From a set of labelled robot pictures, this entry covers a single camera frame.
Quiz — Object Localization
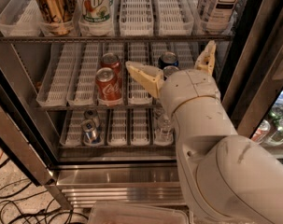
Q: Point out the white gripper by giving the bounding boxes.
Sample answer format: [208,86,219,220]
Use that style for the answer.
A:
[125,40,220,116]

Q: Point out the tea bottle with white label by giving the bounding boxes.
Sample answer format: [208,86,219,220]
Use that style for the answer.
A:
[197,0,238,35]

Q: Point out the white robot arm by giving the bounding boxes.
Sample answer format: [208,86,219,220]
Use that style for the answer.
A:
[125,41,283,224]

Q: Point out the left clear water bottle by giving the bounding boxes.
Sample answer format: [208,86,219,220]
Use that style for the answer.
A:
[154,108,174,146]

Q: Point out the red label clear bottle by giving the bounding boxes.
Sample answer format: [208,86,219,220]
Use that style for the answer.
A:
[252,119,271,143]

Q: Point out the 7up bottle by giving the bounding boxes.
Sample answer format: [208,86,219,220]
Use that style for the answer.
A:
[78,0,112,36]

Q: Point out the steel fridge cabinet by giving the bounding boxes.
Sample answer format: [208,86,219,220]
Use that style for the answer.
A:
[0,0,283,210]

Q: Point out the green glass bottle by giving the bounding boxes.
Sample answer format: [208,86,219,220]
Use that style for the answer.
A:
[266,106,283,146]

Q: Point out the left fridge door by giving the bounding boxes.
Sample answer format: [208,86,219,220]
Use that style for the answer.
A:
[0,57,59,186]

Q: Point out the front blue pepsi can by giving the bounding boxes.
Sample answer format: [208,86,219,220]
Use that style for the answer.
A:
[163,65,178,79]

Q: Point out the blue pepsi can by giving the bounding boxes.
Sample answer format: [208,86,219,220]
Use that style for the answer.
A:
[158,51,178,69]
[163,65,178,79]

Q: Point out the rear blue pepsi can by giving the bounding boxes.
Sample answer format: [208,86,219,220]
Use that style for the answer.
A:
[158,51,178,69]

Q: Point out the rear red cola can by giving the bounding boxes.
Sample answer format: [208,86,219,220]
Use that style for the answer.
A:
[100,52,121,78]

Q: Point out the red cola can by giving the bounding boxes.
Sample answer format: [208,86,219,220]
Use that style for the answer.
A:
[95,67,121,102]
[100,52,121,78]

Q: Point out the front red cola can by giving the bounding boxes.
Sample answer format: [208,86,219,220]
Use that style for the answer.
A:
[95,67,121,102]

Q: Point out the rear silver blue can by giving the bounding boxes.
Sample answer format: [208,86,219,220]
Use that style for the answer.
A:
[84,109,100,128]

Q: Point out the silver blue can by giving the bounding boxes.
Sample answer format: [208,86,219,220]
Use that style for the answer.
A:
[81,119,100,146]
[84,109,100,128]

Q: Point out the front silver blue can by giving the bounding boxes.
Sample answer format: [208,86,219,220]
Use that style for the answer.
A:
[81,119,100,146]

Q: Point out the gold drink can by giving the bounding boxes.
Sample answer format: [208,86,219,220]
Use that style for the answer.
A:
[36,0,73,35]

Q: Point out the left clear plastic bin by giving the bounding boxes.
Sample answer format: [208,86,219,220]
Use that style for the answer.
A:
[87,201,189,224]

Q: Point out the black floor cables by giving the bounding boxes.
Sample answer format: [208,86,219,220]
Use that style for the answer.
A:
[0,157,89,224]

